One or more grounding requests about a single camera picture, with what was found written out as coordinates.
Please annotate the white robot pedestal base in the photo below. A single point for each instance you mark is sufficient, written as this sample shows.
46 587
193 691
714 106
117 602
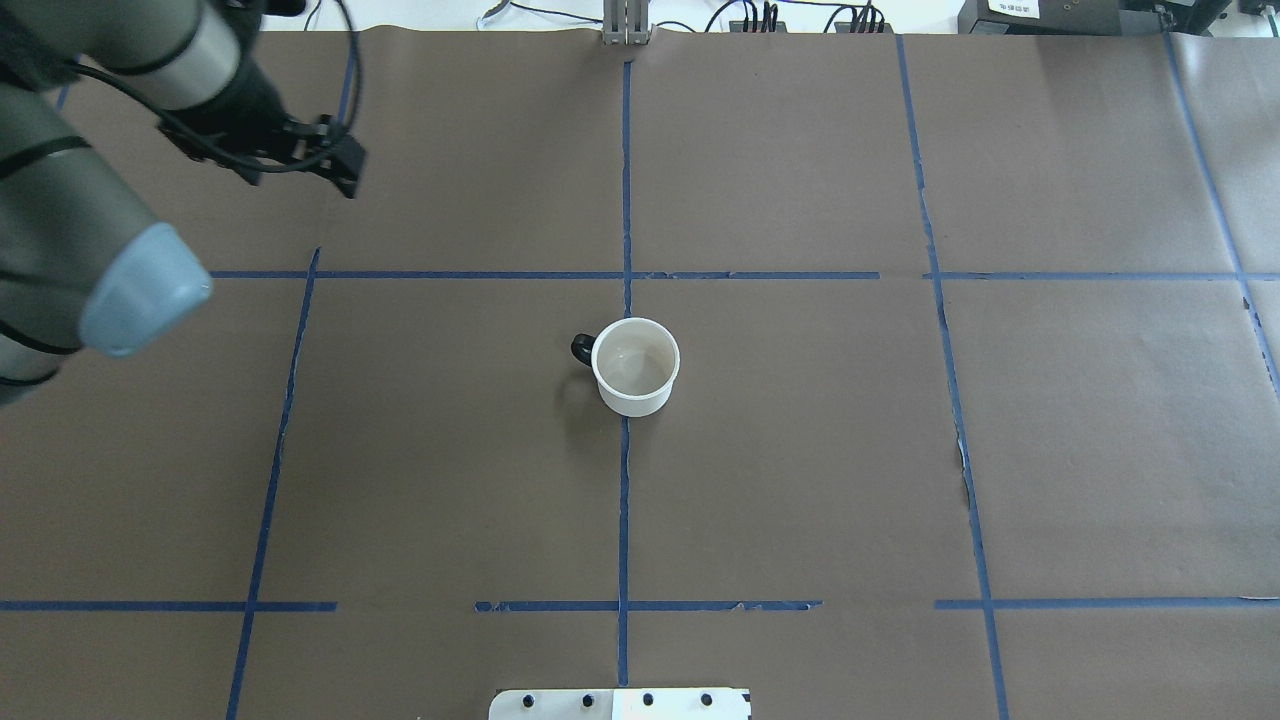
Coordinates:
623 703

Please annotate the grey aluminium frame post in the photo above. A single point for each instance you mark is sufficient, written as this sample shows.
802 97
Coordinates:
626 22

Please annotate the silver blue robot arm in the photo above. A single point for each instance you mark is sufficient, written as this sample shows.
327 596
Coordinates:
86 263

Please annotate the white smiley face mug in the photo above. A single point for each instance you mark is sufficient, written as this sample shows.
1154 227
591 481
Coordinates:
635 362

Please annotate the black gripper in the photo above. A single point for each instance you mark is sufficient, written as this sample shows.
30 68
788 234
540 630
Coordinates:
247 108

